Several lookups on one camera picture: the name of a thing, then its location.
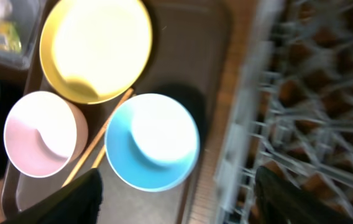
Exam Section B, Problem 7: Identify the wooden chopstick right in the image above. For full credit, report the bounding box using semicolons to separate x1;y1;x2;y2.
91;93;136;168

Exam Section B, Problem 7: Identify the grey dishwasher rack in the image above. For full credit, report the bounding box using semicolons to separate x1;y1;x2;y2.
212;0;353;223

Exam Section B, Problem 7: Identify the light blue bowl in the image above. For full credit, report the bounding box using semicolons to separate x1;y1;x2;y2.
105;93;200;192

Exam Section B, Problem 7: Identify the wooden chopstick left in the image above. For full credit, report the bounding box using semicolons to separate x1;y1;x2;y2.
62;88;134;187

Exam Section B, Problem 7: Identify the wooden chopstick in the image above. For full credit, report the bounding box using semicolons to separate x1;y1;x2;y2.
91;93;136;168
62;88;134;187

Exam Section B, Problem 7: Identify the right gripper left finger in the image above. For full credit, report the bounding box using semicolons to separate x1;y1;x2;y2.
3;168;103;224

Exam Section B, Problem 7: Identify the yellow round plate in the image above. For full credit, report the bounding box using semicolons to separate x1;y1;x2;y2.
39;0;153;104

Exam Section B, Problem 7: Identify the clear plastic waste bin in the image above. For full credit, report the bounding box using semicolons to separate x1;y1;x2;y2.
0;0;47;70

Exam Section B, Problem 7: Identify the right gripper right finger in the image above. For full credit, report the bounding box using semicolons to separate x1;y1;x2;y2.
255;166;353;224

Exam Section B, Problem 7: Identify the green snack wrapper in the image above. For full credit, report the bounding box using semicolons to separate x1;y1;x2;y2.
0;21;22;54

